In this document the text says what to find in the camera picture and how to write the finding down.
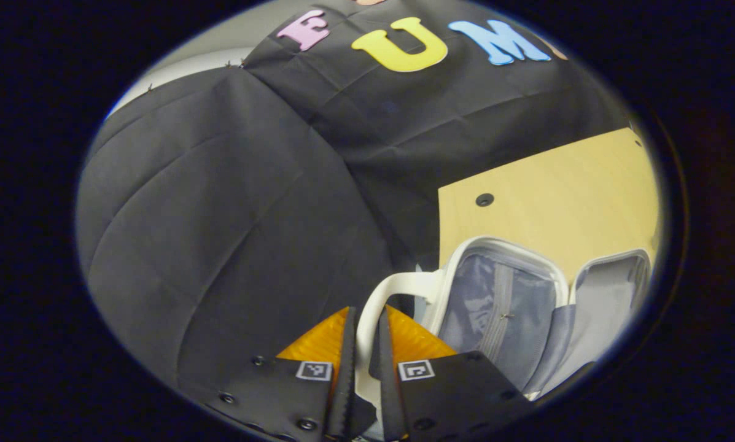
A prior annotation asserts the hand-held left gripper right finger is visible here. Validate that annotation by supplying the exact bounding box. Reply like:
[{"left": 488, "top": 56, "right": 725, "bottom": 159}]
[{"left": 369, "top": 304, "right": 535, "bottom": 442}]

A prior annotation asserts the black backdrop cloth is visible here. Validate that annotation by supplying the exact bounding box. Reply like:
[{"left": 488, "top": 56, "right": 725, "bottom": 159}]
[{"left": 76, "top": 0, "right": 635, "bottom": 406}]

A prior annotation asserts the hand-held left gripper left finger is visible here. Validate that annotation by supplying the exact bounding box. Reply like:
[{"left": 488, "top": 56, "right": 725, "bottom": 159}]
[{"left": 206, "top": 306, "right": 377, "bottom": 442}]

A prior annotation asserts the white suitcase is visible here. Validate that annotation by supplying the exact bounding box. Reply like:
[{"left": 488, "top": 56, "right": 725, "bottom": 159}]
[{"left": 355, "top": 236, "right": 654, "bottom": 442}]

